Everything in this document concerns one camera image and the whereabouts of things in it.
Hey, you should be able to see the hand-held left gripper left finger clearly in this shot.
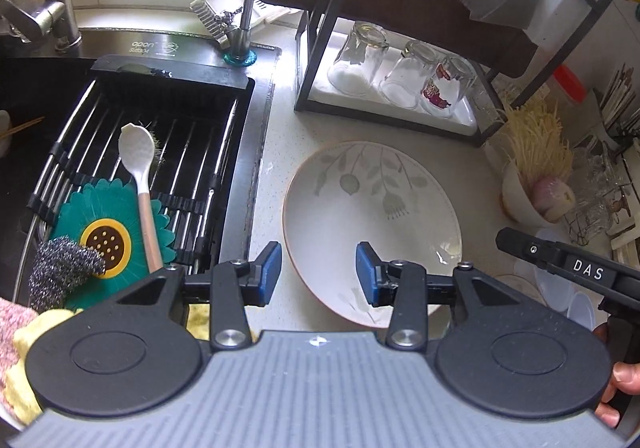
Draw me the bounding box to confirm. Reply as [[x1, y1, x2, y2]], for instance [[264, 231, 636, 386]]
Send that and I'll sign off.
[[117, 241, 284, 352]]

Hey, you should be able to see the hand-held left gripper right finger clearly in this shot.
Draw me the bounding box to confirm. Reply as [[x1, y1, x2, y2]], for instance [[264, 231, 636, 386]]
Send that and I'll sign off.
[[355, 241, 521, 352]]

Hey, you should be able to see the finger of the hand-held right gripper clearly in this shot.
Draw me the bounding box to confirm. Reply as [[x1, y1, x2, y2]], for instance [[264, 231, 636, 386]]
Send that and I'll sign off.
[[496, 228, 621, 296]]

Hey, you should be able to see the white ceramic bowl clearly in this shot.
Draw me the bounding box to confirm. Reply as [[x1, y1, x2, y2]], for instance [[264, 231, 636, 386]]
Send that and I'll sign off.
[[533, 227, 576, 311]]

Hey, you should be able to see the floral ceramic plate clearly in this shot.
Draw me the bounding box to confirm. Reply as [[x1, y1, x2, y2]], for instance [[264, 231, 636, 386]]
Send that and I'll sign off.
[[282, 141, 463, 327]]

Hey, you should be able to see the person's right hand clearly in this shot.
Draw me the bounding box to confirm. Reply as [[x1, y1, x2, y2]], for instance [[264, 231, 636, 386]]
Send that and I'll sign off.
[[593, 322, 640, 430]]

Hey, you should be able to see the pale blue plastic bowl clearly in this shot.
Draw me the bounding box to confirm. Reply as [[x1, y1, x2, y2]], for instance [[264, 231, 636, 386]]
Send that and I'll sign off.
[[569, 292, 599, 335]]

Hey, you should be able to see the peeled onion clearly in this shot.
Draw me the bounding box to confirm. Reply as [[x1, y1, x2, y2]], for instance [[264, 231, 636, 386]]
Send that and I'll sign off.
[[532, 177, 576, 224]]

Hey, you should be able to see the white bowl with vegetables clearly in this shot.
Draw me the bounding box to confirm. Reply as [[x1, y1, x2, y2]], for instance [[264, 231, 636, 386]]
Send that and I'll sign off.
[[501, 160, 576, 224]]

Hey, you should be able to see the cluster of glass cups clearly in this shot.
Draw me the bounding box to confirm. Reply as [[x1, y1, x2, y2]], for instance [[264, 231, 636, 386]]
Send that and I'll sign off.
[[570, 138, 631, 244]]

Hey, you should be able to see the black roll-up drain rack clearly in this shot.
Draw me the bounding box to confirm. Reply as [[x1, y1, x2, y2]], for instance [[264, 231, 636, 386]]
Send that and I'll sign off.
[[27, 54, 256, 279]]

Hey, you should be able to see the white drip tray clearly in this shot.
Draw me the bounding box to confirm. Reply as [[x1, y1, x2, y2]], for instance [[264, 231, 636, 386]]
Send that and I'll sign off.
[[307, 73, 478, 136]]

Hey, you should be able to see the red lid plastic jar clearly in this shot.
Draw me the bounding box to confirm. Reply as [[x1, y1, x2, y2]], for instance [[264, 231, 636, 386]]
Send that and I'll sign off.
[[552, 64, 588, 104]]

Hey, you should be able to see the bundle of chopsticks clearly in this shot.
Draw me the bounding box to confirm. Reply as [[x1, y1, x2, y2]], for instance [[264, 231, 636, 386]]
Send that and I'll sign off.
[[599, 64, 640, 135]]

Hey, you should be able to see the green sunflower mat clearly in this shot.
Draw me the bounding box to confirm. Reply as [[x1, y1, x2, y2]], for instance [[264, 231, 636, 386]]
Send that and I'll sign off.
[[50, 180, 178, 311]]

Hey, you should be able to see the red printed drinking glass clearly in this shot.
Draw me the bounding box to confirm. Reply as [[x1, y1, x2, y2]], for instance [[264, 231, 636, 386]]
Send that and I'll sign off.
[[419, 55, 476, 118]]

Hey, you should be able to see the clear drinking glass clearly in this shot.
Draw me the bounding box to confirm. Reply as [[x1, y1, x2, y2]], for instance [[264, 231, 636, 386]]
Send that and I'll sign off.
[[378, 40, 441, 110], [327, 21, 391, 97]]

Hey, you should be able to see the steel wool scrubber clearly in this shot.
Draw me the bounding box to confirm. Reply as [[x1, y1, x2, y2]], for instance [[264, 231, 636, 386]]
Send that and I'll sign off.
[[28, 236, 106, 311]]

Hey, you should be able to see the black metal dish rack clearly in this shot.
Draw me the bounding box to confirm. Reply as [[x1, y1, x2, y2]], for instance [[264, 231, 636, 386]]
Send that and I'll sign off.
[[294, 0, 626, 148]]

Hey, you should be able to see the white cutting board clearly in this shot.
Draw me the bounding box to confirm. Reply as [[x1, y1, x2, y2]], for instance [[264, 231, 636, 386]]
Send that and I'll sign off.
[[470, 0, 598, 46]]

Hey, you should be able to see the yellow cloth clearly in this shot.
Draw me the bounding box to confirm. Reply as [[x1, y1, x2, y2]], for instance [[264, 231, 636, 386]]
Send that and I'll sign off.
[[4, 305, 211, 424]]

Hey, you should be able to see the stainless steel sink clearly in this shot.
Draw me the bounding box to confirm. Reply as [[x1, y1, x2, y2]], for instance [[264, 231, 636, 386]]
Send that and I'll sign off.
[[0, 26, 279, 309]]

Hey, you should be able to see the wooden chopstick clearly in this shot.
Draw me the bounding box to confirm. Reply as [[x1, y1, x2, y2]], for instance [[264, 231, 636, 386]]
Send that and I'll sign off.
[[5, 117, 45, 138]]

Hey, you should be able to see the white spoon wooden handle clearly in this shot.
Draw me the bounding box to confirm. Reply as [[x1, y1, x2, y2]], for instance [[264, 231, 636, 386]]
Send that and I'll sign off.
[[118, 123, 165, 274]]

